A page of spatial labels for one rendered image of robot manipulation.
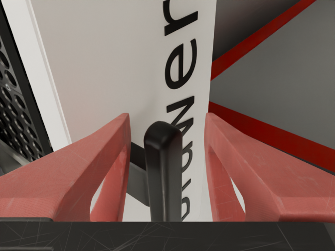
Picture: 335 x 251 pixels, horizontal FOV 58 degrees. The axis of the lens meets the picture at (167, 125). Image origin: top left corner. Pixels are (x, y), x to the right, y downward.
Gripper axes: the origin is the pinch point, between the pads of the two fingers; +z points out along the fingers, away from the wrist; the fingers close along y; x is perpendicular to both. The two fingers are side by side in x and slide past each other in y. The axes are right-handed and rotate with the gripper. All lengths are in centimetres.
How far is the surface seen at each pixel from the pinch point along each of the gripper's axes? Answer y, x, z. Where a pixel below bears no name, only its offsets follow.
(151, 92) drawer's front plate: 0.8, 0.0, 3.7
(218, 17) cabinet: -8.5, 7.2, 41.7
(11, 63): 9.9, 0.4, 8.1
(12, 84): 10.8, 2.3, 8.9
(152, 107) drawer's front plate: 0.8, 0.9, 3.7
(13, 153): 16.8, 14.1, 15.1
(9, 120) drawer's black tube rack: 13.4, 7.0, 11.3
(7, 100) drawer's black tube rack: 12.2, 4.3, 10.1
